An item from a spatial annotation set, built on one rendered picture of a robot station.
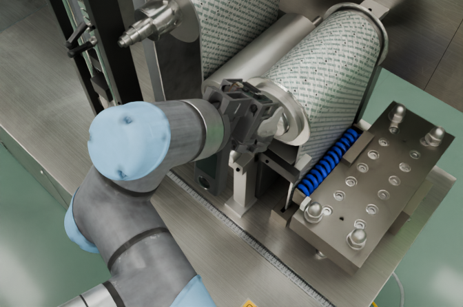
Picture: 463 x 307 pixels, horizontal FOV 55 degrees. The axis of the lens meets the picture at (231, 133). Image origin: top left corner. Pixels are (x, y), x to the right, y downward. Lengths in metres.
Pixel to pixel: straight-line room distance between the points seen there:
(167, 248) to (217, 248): 0.56
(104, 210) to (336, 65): 0.48
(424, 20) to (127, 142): 0.66
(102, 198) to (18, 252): 1.70
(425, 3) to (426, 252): 1.42
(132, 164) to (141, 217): 0.08
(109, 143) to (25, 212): 1.82
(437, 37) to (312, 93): 0.30
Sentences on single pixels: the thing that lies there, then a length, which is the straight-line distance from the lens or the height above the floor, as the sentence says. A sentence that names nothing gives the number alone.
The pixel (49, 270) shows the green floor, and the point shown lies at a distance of 2.11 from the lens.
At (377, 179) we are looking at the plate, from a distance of 1.01.
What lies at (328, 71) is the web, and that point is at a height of 1.30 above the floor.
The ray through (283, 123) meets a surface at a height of 1.27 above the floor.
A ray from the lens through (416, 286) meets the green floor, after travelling 2.09.
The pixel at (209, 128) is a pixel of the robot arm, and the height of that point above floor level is 1.45.
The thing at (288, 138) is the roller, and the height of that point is 1.22.
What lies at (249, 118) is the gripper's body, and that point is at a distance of 0.60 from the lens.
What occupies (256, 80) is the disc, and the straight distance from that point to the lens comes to 0.76.
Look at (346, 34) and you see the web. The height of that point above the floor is 1.31.
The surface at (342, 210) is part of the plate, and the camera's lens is 0.96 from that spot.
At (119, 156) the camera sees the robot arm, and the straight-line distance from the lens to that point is 0.44.
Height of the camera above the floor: 1.87
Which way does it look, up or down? 56 degrees down
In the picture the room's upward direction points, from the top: straight up
